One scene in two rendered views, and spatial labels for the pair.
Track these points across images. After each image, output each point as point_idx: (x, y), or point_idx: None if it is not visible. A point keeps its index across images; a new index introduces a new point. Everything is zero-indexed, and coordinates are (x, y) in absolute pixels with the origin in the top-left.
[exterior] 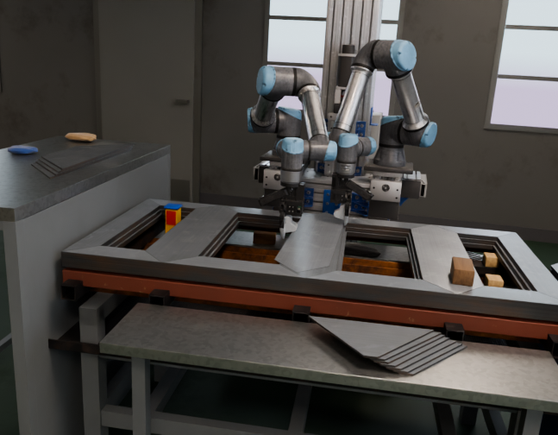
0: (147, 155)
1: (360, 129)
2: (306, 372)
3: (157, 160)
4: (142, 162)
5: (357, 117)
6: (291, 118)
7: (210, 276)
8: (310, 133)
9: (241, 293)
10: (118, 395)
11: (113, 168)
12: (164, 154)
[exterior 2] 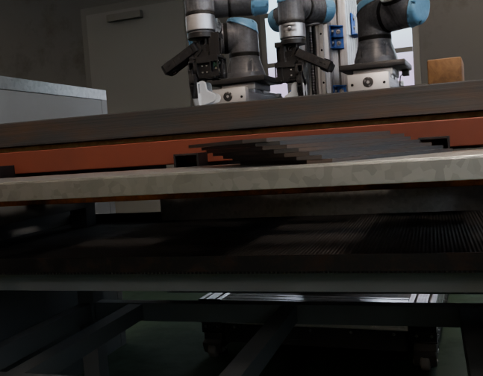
0: (63, 86)
1: (337, 36)
2: (147, 180)
3: (82, 99)
4: (54, 91)
5: (331, 22)
6: (242, 28)
7: (63, 132)
8: None
9: (108, 149)
10: None
11: None
12: (95, 97)
